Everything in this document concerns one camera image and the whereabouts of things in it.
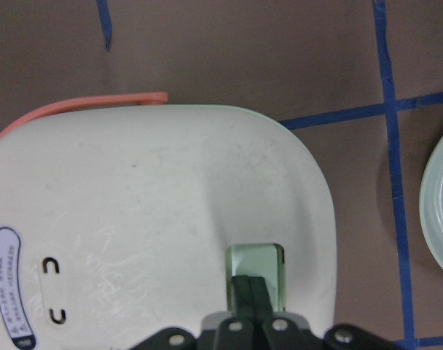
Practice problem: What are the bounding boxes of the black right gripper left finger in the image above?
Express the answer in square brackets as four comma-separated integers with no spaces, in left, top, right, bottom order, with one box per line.
[133,276,254,349]

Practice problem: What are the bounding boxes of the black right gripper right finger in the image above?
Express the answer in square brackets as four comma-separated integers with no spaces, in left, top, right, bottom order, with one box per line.
[248,277,400,349]

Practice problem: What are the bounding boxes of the white rice cooker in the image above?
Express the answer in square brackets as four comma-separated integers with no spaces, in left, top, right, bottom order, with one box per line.
[0,105,337,349]

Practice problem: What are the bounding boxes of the green plate near right arm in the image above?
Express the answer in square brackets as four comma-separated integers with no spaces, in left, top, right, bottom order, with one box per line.
[419,136,443,270]

